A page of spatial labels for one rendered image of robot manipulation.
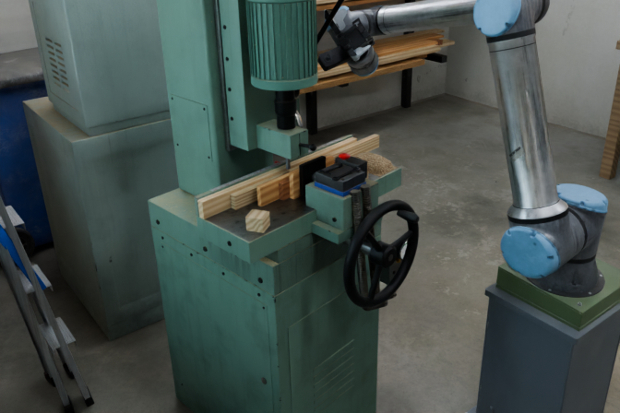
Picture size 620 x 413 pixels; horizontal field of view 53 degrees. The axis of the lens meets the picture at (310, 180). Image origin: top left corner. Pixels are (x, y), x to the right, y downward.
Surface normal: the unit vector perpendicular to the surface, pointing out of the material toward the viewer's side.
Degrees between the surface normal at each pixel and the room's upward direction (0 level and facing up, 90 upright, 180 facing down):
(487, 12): 83
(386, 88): 90
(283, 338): 90
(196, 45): 90
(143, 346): 0
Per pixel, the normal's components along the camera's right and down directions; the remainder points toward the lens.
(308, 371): 0.72, 0.27
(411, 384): -0.02, -0.91
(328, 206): -0.70, 0.31
